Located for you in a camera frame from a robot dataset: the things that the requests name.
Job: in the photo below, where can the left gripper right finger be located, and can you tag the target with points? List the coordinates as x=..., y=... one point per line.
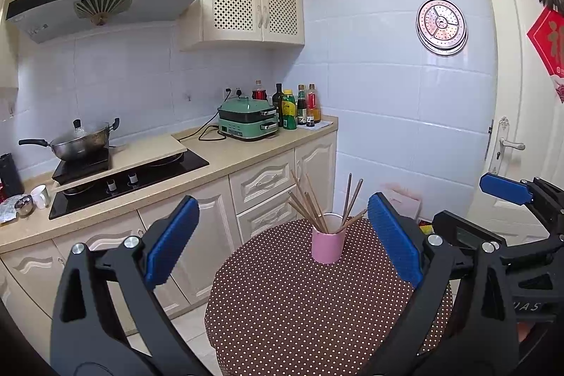
x=481, y=333

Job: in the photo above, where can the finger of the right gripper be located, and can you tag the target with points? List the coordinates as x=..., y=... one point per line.
x=542, y=198
x=471, y=239

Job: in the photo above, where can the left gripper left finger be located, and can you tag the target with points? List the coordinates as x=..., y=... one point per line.
x=86, y=335

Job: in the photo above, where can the cream lower kitchen cabinets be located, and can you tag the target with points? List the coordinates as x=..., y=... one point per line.
x=242, y=192

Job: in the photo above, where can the right hand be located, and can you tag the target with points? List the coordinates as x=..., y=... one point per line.
x=526, y=331

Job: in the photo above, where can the yellow bag on floor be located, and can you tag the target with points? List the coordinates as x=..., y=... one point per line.
x=426, y=227

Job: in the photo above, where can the white rice bag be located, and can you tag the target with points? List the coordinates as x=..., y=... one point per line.
x=406, y=202

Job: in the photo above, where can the white door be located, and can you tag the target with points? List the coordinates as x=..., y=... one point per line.
x=527, y=95

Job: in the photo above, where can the pink paper cup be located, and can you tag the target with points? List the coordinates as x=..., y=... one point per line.
x=327, y=248

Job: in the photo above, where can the black gas stove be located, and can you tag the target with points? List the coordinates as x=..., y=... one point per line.
x=119, y=184

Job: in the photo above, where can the small steel bowl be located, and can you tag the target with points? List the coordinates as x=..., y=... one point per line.
x=24, y=206

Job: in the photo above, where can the white mug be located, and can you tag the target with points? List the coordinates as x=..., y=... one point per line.
x=41, y=197

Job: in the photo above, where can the red door decoration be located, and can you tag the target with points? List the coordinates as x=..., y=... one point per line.
x=546, y=35

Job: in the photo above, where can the brown polka dot tablecloth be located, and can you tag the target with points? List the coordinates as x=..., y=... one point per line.
x=274, y=310

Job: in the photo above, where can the orange oil bottle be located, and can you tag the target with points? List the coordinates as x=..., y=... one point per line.
x=313, y=108

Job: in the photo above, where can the beige cutting board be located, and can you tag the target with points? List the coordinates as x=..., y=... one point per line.
x=144, y=151

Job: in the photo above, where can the red cap sauce bottle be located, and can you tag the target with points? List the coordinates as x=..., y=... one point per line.
x=301, y=114

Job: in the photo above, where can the green yellow oil bottle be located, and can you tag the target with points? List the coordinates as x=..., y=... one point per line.
x=289, y=110

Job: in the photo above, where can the dark soy sauce bottle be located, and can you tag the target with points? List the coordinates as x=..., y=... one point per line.
x=277, y=99

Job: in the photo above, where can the green electric cooker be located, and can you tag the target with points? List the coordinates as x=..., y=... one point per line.
x=247, y=119

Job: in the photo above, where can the red label cola bottle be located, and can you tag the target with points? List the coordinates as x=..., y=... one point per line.
x=259, y=92

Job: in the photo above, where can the cream upper lattice cabinet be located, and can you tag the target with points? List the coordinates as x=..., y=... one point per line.
x=268, y=22

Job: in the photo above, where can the silver door handle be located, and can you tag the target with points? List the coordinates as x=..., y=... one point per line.
x=501, y=144

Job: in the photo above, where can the steel wok with handle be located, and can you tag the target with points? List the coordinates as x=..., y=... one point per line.
x=78, y=143

